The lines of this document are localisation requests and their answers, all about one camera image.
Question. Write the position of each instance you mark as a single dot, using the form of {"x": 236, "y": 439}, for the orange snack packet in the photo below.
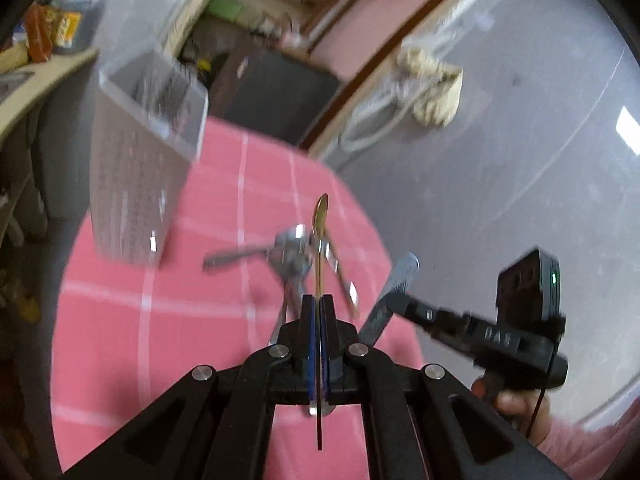
{"x": 39, "y": 42}

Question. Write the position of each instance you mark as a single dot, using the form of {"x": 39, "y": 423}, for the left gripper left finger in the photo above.
{"x": 212, "y": 424}

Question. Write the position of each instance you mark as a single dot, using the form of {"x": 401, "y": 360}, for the person right hand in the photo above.
{"x": 529, "y": 411}

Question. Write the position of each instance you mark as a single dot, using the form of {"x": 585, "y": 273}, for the grey cabinet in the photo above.
{"x": 266, "y": 91}

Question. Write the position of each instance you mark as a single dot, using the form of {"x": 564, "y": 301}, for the steel peeler tool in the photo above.
{"x": 290, "y": 261}

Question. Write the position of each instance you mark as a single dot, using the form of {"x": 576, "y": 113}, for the wire handled steel tool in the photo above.
{"x": 326, "y": 249}

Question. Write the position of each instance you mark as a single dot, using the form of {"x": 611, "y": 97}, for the gold small spoon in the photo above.
{"x": 318, "y": 229}

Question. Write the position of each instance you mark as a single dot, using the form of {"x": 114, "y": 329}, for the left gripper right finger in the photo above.
{"x": 421, "y": 423}

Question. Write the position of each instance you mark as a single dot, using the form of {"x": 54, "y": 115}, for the large oil jug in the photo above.
{"x": 76, "y": 25}

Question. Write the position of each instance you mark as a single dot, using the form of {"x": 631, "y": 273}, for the pink checkered tablecloth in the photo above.
{"x": 124, "y": 334}

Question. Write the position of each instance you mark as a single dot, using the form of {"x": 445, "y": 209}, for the green box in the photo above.
{"x": 226, "y": 10}

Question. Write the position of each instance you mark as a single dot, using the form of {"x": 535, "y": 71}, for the white perforated utensil holder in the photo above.
{"x": 148, "y": 130}

